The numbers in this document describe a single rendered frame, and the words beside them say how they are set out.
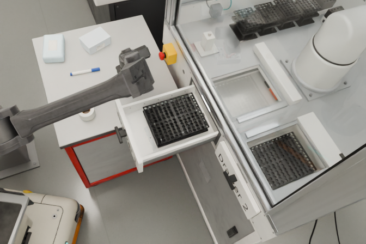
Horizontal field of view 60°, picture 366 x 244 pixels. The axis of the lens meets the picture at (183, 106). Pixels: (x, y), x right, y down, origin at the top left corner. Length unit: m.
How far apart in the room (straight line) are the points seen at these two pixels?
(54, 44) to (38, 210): 0.85
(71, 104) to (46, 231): 1.10
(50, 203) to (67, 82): 0.66
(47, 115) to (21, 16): 2.24
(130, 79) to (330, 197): 0.54
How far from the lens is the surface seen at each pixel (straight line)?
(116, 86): 0.80
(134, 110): 1.37
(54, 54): 1.64
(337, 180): 0.78
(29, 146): 2.32
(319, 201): 0.87
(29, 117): 0.88
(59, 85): 1.58
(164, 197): 2.10
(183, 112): 1.30
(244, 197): 1.22
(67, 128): 1.45
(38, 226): 1.85
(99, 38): 1.65
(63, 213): 1.84
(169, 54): 1.46
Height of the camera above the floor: 2.03
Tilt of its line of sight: 59 degrees down
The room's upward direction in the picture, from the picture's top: 12 degrees clockwise
